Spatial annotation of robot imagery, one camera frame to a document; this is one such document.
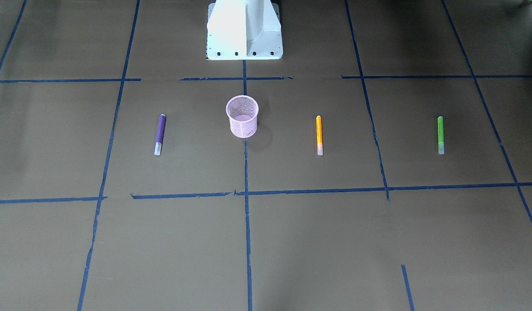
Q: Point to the orange marker pen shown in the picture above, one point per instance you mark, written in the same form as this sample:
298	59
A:
319	135

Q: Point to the green marker pen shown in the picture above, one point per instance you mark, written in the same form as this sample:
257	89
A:
440	135

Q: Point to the pink mesh pen holder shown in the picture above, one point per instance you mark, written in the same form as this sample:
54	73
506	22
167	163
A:
242	112

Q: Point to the purple marker pen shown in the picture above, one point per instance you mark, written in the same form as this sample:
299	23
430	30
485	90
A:
160	134

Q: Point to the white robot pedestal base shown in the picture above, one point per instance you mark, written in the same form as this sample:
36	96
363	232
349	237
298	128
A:
244	30

